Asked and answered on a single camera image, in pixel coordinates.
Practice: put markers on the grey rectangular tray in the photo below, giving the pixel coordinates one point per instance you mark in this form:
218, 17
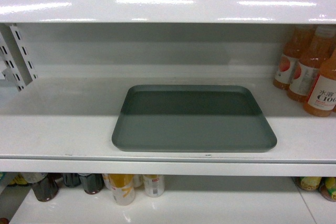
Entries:
192, 118

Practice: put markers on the white labelled drink can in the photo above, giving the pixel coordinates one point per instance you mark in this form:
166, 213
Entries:
154, 185

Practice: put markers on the yellow white drink can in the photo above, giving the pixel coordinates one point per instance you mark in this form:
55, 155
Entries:
122, 188

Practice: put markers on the white metal shelf unit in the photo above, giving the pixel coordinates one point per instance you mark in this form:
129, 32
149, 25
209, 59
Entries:
88, 53

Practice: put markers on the dark drink bottle right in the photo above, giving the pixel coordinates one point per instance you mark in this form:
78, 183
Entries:
92, 183

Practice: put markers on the dark drink bottle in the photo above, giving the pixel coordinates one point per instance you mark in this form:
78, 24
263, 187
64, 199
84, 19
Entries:
71, 179
92, 183
43, 186

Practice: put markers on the dark drink bottle middle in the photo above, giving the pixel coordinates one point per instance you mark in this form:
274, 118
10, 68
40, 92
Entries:
71, 179

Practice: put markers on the orange juice bottle middle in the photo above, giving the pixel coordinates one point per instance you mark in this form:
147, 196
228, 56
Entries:
310, 61

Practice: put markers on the orange juice bottle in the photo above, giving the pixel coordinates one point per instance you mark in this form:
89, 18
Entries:
310, 61
321, 98
300, 40

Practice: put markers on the orange juice bottle back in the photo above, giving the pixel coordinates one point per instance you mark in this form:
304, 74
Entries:
300, 40

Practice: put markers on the white slotted shelf upright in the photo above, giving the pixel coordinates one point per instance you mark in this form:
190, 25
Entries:
14, 53

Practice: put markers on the orange juice bottle front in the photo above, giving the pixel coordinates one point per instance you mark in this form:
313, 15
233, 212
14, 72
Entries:
321, 98

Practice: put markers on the dark drink bottle left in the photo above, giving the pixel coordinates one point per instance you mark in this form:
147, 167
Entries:
43, 186

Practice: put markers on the yellow green can right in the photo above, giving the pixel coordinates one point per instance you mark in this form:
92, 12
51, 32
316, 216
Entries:
308, 183

